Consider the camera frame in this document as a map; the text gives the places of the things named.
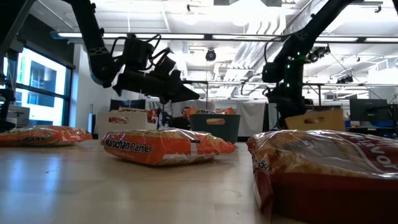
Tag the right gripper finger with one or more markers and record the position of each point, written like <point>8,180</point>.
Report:
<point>281,116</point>
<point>298,110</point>

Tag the maroon ramen noodle pack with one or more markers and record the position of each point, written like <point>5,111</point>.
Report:
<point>326,161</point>
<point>152,115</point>
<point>118,120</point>
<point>130,109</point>

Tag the orange ramen noodle pack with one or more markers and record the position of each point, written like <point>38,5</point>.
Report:
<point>168,149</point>
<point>43,137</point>
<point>211,111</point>

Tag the orange plastic bin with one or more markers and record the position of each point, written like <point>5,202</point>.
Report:
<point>329,121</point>

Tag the teal plastic bin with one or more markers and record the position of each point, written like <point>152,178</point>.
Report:
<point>230,130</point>

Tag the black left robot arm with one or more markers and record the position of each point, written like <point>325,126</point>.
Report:
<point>96,46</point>

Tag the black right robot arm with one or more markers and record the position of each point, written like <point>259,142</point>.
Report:
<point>308,37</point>

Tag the person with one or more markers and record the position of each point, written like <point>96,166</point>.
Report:
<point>182,119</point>

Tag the black monitor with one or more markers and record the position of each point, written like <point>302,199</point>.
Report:
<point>127,103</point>
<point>368,110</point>

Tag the white plastic bin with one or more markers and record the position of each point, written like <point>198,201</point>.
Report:
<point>130,130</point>

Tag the black ceiling spotlight cluster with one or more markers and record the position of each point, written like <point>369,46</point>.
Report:
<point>317,54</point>

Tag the black metal gantry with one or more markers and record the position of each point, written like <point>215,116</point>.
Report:
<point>342,84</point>

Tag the long ceiling light track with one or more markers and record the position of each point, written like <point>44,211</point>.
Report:
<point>186,36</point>

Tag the blue storage box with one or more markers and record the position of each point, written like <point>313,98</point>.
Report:
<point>360,124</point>

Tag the large window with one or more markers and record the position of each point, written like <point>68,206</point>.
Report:
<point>40,77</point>

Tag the white desktop machine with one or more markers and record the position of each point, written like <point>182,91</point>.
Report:
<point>18,115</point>

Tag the black stand equipment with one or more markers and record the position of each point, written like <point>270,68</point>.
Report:
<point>6,105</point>

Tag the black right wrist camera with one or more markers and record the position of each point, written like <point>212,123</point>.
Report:
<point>273,72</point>

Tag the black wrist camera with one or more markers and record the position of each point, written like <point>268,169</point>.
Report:
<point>136,54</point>
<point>273,72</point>

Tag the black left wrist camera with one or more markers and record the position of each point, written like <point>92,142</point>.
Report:
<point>136,54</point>

